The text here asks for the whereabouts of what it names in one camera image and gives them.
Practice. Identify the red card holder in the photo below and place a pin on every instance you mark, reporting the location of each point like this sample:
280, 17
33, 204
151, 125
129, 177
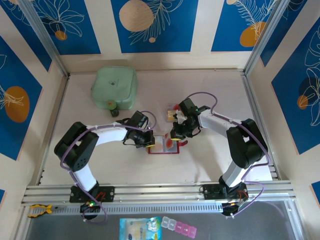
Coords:
174, 149

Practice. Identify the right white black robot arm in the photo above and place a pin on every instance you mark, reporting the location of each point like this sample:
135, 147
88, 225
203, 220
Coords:
212, 122

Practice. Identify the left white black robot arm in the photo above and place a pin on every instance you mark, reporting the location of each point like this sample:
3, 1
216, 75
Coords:
110, 135

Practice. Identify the clear plastic card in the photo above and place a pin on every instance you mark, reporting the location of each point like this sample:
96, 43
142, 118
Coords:
161, 106

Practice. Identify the small bottle with green cap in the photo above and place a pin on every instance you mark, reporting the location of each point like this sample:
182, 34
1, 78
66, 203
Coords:
114, 112

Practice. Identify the mint green zip pouch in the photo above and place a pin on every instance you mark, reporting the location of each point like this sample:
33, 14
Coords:
112, 85

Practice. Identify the blue snack packet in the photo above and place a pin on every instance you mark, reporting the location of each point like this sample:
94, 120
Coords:
140, 228

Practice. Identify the black controller board green light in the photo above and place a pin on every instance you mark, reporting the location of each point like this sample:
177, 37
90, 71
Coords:
85, 207

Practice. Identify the pink white pill organizer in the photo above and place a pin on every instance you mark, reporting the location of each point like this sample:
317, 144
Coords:
178, 226

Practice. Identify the black controller board orange light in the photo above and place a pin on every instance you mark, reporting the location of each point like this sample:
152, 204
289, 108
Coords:
231, 211

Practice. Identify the aluminium front rail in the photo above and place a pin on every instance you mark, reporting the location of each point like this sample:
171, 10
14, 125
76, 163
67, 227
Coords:
160, 191

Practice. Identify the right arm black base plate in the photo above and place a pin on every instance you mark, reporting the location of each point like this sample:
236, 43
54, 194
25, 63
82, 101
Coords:
211, 191

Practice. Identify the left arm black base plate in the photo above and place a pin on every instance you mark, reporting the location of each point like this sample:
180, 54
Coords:
107, 193

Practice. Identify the aluminium side rail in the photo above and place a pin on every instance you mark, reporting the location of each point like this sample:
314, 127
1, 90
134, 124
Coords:
253, 100
61, 100

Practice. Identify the aluminium frame post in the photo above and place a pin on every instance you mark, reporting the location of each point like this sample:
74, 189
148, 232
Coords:
264, 37
45, 37

